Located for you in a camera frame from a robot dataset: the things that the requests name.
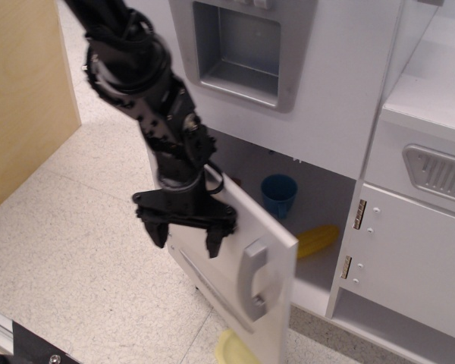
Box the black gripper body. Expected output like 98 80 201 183
132 184 237 237

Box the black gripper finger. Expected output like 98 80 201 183
143 221 169 249
206 226 224 259

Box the white low fridge door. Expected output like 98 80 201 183
167 167 298 363

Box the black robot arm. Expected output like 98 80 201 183
68 1 237 257

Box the white toy fridge cabinet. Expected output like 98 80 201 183
146 0 406 319

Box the blue plastic cup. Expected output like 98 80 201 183
260 174 298 219

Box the yellow toy corn cob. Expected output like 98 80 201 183
296 224 340 259

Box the pale yellow plastic plate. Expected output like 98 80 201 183
215 329 259 364

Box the grey ice dispenser recess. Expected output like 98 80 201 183
169 0 318 113

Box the light plywood panel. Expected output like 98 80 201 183
0 1 80 205

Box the white toy oven unit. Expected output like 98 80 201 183
328 1 455 363

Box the grey oven vent panel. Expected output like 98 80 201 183
402 144 455 202

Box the grey fridge door handle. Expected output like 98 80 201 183
237 239 268 322

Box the black mount plate with cable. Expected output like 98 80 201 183
0 322 80 363

